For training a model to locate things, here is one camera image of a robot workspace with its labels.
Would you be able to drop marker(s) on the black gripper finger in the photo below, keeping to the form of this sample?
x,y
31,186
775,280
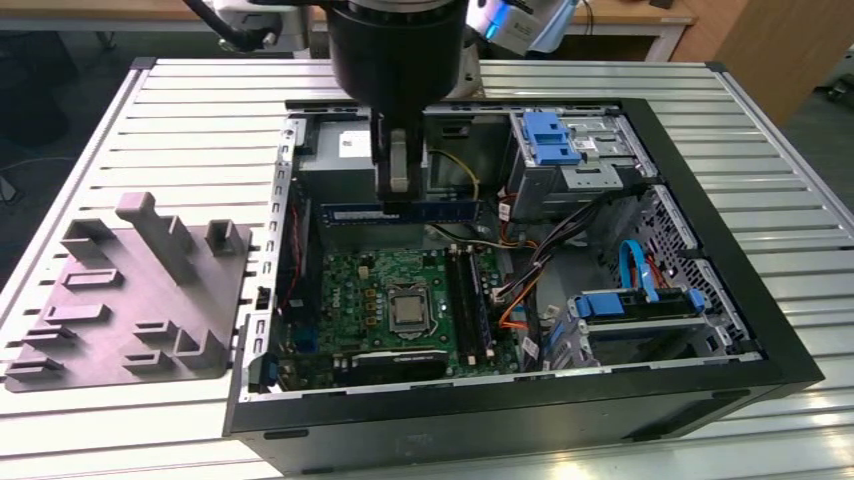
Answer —
x,y
399,160

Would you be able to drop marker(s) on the black RAM slot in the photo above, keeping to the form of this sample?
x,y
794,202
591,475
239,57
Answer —
x,y
459,300

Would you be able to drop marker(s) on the grey power supply unit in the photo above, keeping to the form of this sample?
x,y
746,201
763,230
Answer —
x,y
340,170

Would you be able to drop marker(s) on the blue drive bay latch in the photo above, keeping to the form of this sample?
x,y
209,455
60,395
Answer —
x,y
543,127

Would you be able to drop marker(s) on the green motherboard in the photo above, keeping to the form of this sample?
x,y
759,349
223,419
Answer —
x,y
347,270

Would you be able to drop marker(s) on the CPU socket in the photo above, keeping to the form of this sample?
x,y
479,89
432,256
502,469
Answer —
x,y
407,287

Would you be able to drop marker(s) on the silver drive cage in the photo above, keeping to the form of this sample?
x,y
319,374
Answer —
x,y
587,180

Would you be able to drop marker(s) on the silver CPU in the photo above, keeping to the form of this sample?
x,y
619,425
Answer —
x,y
408,308

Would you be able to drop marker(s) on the locking lever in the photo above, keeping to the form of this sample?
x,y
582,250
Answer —
x,y
433,327

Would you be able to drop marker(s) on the blue board connector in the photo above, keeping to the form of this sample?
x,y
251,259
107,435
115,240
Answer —
x,y
307,340

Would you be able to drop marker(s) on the hard disk in blue carrier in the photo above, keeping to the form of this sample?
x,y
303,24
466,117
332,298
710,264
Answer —
x,y
600,305

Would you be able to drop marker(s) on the grey parts rack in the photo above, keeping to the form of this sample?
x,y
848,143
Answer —
x,y
167,300

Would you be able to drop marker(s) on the wooden desk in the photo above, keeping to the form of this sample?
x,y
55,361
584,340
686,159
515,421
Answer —
x,y
100,13

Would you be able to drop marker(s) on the grey disk bay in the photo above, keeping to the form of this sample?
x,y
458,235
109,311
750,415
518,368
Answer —
x,y
647,326

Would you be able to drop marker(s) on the black open PC case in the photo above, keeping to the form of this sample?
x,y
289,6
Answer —
x,y
467,430

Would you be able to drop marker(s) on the wooden cabinet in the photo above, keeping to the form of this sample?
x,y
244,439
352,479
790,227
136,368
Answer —
x,y
767,50

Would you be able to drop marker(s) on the black caster wheel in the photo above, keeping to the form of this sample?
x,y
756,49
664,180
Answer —
x,y
836,92

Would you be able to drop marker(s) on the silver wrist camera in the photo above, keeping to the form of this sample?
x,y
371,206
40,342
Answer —
x,y
280,20
514,27

